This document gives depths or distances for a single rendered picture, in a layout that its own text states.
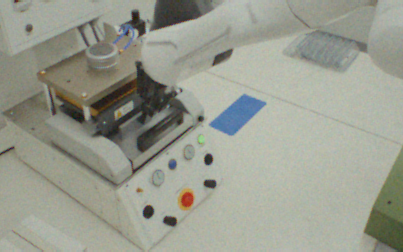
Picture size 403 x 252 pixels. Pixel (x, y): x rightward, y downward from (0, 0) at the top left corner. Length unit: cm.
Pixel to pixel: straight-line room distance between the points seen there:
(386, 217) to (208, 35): 70
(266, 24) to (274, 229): 69
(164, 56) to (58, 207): 67
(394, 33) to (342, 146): 97
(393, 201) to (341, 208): 17
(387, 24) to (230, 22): 22
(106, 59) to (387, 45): 72
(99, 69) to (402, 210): 80
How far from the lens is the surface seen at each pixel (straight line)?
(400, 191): 120
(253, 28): 66
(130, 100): 112
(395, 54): 57
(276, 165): 139
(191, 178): 122
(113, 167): 105
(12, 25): 114
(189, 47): 72
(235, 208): 125
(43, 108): 135
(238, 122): 153
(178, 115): 113
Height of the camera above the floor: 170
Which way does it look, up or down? 39 degrees down
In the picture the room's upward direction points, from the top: straight up
